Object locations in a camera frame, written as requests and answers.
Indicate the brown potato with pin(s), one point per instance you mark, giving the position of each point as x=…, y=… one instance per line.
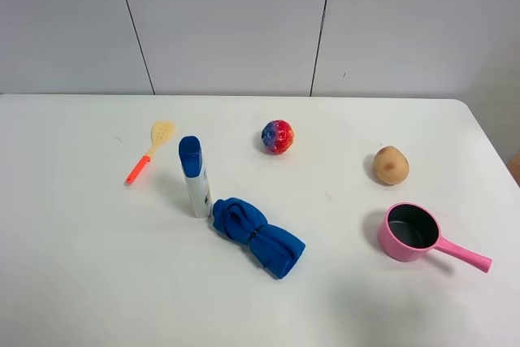
x=390, y=166

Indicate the red blue ball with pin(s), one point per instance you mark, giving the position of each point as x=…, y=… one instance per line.
x=277, y=136

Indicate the white bottle blue cap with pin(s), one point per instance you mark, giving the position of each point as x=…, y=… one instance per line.
x=195, y=174

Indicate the blue tied cloth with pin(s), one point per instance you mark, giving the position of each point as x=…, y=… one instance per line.
x=275, y=248

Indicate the pink saucepan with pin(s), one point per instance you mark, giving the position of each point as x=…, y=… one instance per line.
x=409, y=231

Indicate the yellow spatula orange handle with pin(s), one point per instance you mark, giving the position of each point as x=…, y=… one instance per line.
x=161, y=132

